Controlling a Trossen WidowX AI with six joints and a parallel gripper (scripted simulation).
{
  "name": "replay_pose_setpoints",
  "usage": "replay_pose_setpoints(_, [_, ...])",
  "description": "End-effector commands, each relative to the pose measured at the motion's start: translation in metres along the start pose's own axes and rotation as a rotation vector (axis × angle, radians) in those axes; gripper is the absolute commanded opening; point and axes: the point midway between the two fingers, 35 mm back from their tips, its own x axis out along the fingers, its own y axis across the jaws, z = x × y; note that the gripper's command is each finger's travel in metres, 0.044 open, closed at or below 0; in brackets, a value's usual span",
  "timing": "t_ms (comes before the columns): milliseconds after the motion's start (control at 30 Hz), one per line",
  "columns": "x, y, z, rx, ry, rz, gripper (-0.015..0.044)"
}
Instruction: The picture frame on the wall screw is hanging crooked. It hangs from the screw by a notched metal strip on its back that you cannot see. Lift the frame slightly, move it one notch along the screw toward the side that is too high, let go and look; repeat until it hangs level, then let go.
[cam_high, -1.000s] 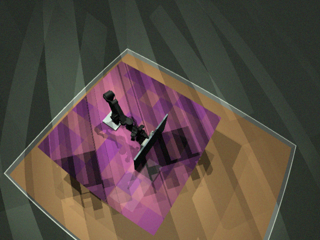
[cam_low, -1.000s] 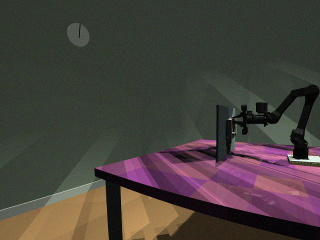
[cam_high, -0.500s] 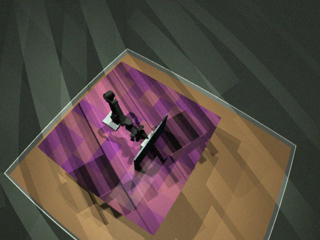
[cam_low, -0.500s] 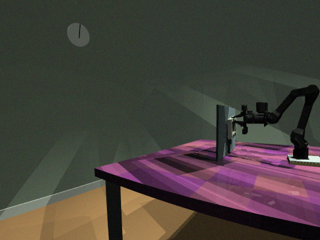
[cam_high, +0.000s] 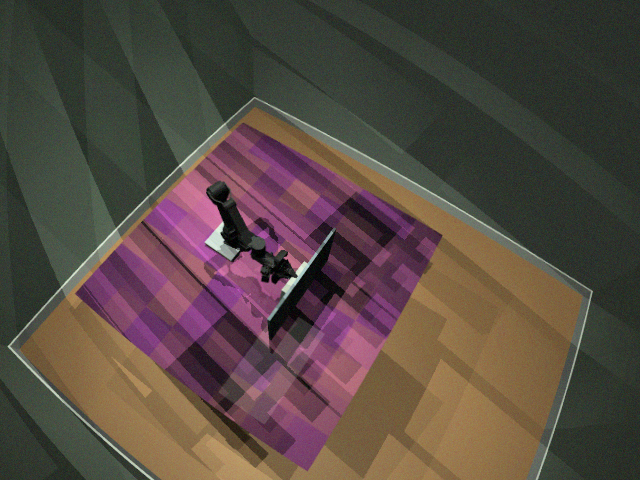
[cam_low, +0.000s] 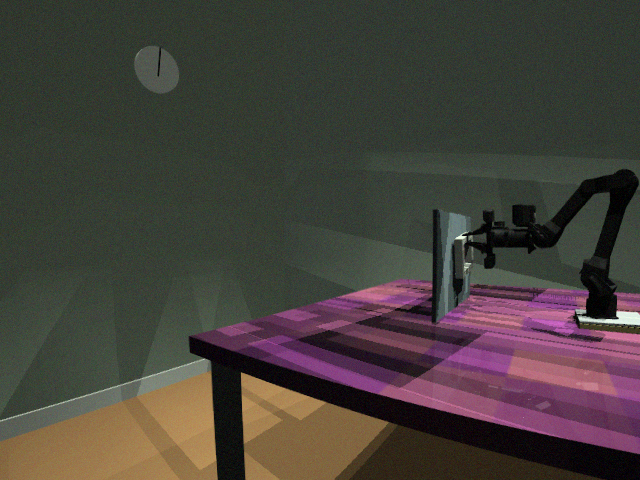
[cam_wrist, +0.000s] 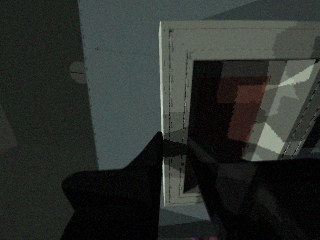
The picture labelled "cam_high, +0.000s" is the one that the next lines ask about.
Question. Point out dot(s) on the dark picture frame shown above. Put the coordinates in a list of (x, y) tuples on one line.
[(291, 281)]

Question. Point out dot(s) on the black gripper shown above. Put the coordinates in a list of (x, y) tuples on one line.
[(282, 267)]

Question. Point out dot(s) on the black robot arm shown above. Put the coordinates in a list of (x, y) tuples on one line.
[(235, 230)]

